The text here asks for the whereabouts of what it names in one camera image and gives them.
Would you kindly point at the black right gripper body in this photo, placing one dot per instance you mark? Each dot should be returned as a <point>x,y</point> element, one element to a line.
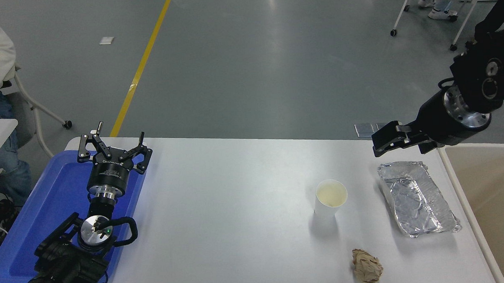
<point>433,122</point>

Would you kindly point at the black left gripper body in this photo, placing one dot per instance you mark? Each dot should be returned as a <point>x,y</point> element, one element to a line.
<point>109,173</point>

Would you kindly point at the white paper cup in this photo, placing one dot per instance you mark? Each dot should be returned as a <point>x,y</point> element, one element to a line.
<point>326,209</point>

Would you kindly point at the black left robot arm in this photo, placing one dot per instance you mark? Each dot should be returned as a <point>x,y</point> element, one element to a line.
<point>63,265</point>

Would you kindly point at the silver foil tray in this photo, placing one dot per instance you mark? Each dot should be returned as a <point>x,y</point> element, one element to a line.
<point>417,198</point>

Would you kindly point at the blue plastic tray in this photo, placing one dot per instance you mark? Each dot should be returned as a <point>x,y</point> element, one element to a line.
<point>49,207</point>

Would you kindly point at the large pale bin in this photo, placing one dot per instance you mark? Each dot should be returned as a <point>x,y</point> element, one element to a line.
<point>489,200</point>

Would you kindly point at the person on rolling chair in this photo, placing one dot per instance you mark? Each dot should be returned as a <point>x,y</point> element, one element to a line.
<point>440,13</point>

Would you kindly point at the crumpled tan paper ball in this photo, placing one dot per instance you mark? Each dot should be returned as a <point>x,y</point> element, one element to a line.
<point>367,267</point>

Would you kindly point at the white frame wheeled chair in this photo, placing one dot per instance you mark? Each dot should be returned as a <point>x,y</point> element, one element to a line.
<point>22,116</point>

